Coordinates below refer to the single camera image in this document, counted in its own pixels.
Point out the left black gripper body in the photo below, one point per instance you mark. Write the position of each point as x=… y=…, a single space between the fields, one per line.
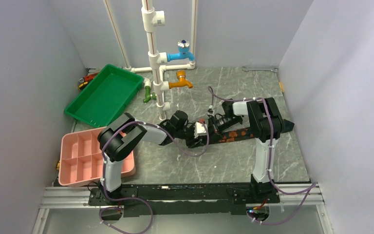
x=189 y=136

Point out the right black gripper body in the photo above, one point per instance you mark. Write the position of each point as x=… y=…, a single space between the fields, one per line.
x=217 y=126

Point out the dark floral necktie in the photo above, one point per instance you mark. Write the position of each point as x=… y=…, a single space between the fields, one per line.
x=243 y=134

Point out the green plastic tray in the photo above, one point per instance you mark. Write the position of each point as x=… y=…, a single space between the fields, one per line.
x=106 y=97

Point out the pink compartment organizer box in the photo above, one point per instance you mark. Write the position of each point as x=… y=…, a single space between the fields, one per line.
x=81 y=161

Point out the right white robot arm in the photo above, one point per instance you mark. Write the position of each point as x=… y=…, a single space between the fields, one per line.
x=251 y=119

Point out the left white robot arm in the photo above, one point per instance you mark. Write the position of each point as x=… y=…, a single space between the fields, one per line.
x=122 y=136

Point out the orange faucet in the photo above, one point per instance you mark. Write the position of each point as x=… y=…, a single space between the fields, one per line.
x=181 y=81

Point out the green faucet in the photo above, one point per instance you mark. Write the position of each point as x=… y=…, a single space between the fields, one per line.
x=149 y=93

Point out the silver wrench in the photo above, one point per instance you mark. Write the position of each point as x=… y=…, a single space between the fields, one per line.
x=270 y=69

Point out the blue faucet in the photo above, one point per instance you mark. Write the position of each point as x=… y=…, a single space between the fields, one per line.
x=183 y=47

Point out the white pvc pipe assembly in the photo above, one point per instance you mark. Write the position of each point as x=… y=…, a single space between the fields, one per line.
x=163 y=71

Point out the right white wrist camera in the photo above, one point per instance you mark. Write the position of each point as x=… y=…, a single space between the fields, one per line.
x=211 y=110

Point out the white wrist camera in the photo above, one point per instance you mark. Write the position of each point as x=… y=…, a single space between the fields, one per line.
x=211 y=110
x=200 y=129

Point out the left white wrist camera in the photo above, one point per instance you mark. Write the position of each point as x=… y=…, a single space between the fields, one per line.
x=200 y=129

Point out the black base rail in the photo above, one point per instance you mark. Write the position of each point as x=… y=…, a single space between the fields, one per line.
x=239 y=198

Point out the aluminium frame rail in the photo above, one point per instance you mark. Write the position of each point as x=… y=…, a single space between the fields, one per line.
x=78 y=198

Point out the red handled pliers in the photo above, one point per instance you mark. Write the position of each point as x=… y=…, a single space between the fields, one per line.
x=84 y=81

